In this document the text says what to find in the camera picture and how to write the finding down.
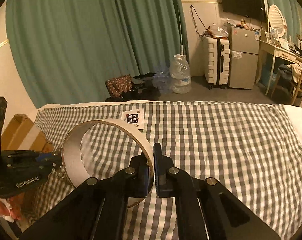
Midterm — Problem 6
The white ring hoop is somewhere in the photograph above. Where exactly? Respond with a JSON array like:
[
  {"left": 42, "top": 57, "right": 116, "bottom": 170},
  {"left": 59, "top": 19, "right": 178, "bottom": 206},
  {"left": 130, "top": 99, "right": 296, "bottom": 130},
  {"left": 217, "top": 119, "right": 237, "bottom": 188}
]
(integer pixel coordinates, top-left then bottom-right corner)
[{"left": 62, "top": 119, "right": 155, "bottom": 208}]

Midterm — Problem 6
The left hand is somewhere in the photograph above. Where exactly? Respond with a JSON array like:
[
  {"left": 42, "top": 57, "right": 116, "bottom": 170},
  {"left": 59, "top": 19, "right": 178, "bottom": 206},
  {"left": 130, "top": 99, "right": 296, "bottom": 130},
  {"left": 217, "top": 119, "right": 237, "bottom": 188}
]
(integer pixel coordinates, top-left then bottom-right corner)
[{"left": 0, "top": 192, "right": 25, "bottom": 220}]

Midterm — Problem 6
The brown cardboard box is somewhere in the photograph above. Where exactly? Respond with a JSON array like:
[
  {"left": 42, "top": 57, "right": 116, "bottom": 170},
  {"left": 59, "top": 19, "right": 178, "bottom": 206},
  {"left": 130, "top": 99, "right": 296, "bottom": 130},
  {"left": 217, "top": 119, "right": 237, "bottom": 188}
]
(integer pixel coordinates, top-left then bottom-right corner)
[{"left": 1, "top": 114, "right": 54, "bottom": 153}]

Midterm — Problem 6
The white card black print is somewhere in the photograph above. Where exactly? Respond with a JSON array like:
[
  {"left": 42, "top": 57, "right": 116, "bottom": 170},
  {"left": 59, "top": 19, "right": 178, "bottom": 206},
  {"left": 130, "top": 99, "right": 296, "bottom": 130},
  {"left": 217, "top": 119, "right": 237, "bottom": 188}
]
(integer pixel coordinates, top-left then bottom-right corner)
[{"left": 121, "top": 108, "right": 144, "bottom": 130}]

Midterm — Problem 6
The patterned brown bag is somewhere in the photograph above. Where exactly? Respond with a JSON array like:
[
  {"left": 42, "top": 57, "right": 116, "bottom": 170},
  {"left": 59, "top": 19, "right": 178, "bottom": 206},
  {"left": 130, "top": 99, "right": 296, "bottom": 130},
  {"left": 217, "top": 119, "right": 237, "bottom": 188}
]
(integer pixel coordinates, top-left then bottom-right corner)
[{"left": 105, "top": 75, "right": 132, "bottom": 99}]

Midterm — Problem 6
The black clothes pile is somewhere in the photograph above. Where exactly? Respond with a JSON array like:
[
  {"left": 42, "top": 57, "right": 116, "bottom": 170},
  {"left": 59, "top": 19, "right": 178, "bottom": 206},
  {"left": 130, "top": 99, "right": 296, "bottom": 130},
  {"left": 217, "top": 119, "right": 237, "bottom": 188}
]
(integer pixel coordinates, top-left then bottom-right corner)
[{"left": 105, "top": 73, "right": 161, "bottom": 102}]

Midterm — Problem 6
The blue plastic bottles pack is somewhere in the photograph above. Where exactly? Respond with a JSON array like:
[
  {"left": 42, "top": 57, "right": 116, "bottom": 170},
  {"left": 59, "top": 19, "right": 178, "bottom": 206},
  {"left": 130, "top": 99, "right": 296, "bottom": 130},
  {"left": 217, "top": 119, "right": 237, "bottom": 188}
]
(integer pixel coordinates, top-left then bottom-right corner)
[{"left": 153, "top": 66, "right": 172, "bottom": 94}]

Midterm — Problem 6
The large clear water bottle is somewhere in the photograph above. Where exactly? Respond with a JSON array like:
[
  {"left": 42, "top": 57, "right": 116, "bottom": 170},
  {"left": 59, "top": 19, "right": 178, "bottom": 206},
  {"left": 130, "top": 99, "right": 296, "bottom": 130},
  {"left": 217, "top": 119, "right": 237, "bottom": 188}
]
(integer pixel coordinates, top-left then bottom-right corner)
[{"left": 169, "top": 54, "right": 191, "bottom": 94}]

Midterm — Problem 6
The green curtain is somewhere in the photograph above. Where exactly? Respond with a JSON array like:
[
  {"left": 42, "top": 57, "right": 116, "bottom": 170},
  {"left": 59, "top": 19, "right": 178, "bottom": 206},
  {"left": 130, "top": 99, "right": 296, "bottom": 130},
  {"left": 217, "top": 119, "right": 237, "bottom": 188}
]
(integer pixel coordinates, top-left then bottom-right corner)
[{"left": 6, "top": 0, "right": 188, "bottom": 108}]

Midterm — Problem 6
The wooden chair with clothes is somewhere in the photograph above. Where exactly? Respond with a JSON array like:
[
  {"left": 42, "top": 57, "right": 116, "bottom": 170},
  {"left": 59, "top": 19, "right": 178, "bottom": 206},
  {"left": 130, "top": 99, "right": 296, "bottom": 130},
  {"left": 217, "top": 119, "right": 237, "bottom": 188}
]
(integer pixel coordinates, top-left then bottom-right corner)
[{"left": 270, "top": 56, "right": 302, "bottom": 105}]

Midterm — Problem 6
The white suitcase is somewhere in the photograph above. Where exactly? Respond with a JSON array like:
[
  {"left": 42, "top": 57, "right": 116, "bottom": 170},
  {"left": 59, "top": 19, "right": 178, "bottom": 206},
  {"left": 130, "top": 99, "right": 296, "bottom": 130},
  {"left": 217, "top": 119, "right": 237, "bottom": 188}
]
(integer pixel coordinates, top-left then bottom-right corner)
[{"left": 203, "top": 37, "right": 230, "bottom": 89}]

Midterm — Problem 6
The small grey refrigerator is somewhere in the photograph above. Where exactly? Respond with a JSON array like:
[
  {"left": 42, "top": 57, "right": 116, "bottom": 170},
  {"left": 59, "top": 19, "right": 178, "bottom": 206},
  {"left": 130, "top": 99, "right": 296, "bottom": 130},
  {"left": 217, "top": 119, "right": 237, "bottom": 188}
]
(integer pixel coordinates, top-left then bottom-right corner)
[{"left": 229, "top": 27, "right": 259, "bottom": 89}]

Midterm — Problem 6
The white dressing table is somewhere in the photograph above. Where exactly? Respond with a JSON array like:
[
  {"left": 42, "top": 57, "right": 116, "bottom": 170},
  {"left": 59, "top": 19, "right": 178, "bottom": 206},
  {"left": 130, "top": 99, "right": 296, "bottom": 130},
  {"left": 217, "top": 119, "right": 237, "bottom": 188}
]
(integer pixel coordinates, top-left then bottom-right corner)
[{"left": 255, "top": 40, "right": 302, "bottom": 95}]

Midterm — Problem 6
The white oval mirror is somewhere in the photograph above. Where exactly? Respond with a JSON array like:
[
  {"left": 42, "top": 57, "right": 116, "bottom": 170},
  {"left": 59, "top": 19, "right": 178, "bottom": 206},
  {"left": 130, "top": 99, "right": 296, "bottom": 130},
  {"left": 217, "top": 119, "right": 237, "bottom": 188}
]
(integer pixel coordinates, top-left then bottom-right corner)
[{"left": 268, "top": 4, "right": 287, "bottom": 37}]

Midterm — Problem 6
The black wall television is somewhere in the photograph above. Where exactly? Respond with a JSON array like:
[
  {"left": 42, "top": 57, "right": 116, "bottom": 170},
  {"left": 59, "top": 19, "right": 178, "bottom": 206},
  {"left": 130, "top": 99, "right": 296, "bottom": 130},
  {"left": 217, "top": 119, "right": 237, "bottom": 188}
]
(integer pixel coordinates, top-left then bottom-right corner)
[{"left": 222, "top": 0, "right": 267, "bottom": 23}]

